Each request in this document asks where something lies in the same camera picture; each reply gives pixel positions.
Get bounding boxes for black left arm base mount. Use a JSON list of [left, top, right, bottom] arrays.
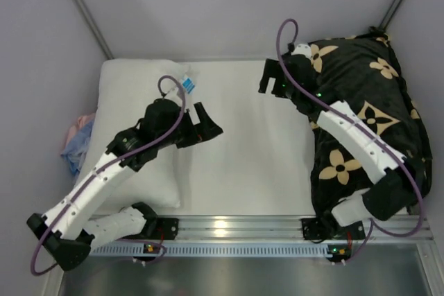
[[142, 217, 180, 241]]

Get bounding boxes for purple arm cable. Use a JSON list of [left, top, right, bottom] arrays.
[[275, 18, 427, 265], [30, 74, 188, 275]]

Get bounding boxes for aluminium mounting rail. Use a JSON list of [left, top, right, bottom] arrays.
[[174, 215, 434, 243]]

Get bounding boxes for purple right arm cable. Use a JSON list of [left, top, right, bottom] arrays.
[[275, 18, 427, 265]]

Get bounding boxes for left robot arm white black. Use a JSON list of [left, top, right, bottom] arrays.
[[26, 98, 223, 276]]

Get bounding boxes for pink and blue cloths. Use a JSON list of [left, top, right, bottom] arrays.
[[60, 113, 96, 177]]

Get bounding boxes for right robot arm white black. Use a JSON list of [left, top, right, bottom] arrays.
[[259, 38, 429, 232]]

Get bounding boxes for white slotted cable duct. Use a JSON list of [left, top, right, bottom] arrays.
[[91, 242, 332, 258]]

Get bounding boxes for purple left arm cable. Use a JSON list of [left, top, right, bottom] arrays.
[[30, 74, 188, 275]]

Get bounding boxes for blue white pillow tag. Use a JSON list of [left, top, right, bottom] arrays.
[[180, 74, 196, 95]]

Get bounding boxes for bare white pillow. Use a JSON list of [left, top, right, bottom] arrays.
[[71, 58, 195, 209]]

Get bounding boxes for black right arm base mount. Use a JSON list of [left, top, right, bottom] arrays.
[[300, 217, 366, 243]]

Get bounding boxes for black floral pillowcase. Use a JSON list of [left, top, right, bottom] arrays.
[[308, 27, 433, 220]]

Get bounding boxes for left aluminium frame post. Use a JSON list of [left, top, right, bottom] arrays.
[[72, 0, 114, 60]]

